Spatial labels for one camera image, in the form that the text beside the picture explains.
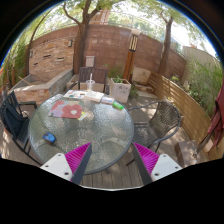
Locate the wooden lamp post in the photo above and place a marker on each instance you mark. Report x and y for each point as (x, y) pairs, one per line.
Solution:
(131, 53)

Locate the red folded umbrella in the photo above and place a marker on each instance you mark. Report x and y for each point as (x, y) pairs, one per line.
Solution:
(216, 127)

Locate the right tree trunk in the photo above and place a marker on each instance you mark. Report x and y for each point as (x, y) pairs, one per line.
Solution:
(166, 44)

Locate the clear plastic cup with straw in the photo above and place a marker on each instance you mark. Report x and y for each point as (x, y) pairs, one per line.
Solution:
(90, 83)

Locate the round glass patio table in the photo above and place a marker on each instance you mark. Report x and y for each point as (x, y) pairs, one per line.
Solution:
(110, 131)

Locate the wicker chair at right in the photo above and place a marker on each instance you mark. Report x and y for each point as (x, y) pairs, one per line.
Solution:
(164, 123)

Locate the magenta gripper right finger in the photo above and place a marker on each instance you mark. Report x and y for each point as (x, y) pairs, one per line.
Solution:
(153, 166)

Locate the wooden slat fence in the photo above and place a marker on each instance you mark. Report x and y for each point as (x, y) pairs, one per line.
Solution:
(195, 122)

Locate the green small object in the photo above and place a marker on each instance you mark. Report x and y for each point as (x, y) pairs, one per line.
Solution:
(117, 105)

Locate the small grey packet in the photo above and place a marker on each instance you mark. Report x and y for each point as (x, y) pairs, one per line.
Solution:
(107, 100)

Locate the colourful magazine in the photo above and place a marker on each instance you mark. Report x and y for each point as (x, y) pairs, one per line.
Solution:
(75, 94)

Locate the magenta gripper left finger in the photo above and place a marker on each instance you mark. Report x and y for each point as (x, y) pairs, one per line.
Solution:
(70, 166)

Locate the white square planter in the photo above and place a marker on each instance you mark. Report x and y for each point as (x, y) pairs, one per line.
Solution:
(120, 89)

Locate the large tree trunk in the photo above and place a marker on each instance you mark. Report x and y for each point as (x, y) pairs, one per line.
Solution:
(89, 9)

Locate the dark chair at left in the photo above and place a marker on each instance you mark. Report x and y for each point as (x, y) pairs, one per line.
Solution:
(16, 124)

